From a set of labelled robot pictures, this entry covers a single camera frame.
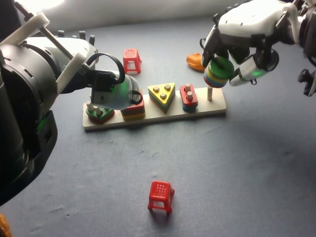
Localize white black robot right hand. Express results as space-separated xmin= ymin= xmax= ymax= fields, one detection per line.
xmin=200 ymin=0 xmax=289 ymax=87

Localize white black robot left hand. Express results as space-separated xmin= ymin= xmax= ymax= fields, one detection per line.
xmin=23 ymin=30 xmax=145 ymax=111

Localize colourful ring discs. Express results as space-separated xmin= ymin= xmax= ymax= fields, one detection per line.
xmin=203 ymin=56 xmax=234 ymax=89

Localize green-topped trapezoid block stack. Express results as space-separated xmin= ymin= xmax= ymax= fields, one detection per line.
xmin=85 ymin=100 xmax=116 ymax=125

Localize red-topped square block stack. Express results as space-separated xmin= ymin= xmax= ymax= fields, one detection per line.
xmin=120 ymin=88 xmax=146 ymax=121

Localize yellow-topped triangle block stack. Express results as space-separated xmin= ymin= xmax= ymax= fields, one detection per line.
xmin=147 ymin=82 xmax=176 ymax=115

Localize red-topped oblong block stack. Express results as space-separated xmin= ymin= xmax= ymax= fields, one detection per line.
xmin=179 ymin=83 xmax=199 ymax=113

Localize wooden peg base board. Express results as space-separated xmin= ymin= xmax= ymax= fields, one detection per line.
xmin=82 ymin=85 xmax=227 ymax=133

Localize red plastic toy stool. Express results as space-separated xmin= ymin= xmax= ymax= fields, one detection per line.
xmin=147 ymin=180 xmax=175 ymax=213
xmin=122 ymin=48 xmax=143 ymax=75

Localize orange toy roast chicken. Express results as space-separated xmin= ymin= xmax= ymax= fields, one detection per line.
xmin=186 ymin=52 xmax=207 ymax=73

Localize grey table cloth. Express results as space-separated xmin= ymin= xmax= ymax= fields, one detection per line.
xmin=0 ymin=7 xmax=316 ymax=237

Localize orange toy piece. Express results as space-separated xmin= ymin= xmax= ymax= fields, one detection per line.
xmin=0 ymin=213 xmax=13 ymax=237

